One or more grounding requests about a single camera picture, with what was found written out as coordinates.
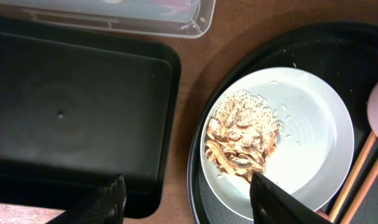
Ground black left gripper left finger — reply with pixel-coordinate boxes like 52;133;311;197
47;175;127;224

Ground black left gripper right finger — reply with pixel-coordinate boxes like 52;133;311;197
250;173;329;224

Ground rice and nut shells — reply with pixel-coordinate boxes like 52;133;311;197
205;90;284;183

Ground wooden chopstick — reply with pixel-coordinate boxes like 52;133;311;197
328;131;377;223
341;158;378;224

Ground grey plate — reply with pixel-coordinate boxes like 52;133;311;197
208;67;354;211

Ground clear plastic waste bin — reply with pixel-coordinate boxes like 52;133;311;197
0;0;216;39

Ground black rectangular tray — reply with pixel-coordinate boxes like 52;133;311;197
0;17;181;219

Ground black round serving tray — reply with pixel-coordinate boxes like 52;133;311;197
187;22;378;224

